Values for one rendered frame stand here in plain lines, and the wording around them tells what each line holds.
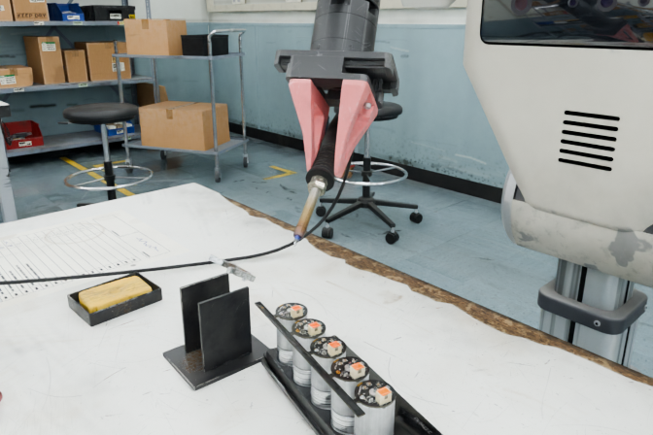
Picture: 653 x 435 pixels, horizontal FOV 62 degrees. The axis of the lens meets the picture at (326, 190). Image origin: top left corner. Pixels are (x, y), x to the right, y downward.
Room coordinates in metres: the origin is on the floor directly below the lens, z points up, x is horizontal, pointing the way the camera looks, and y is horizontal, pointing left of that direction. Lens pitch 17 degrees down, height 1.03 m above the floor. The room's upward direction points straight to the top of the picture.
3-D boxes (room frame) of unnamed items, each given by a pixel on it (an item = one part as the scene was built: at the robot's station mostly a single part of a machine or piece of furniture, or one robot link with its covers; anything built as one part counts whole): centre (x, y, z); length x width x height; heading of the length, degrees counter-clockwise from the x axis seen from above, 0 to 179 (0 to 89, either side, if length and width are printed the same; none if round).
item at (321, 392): (0.33, 0.00, 0.79); 0.02 x 0.02 x 0.05
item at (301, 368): (0.35, 0.01, 0.79); 0.02 x 0.02 x 0.05
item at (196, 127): (3.76, 0.98, 0.51); 0.75 x 0.48 x 1.03; 71
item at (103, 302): (0.50, 0.21, 0.76); 0.07 x 0.05 x 0.02; 135
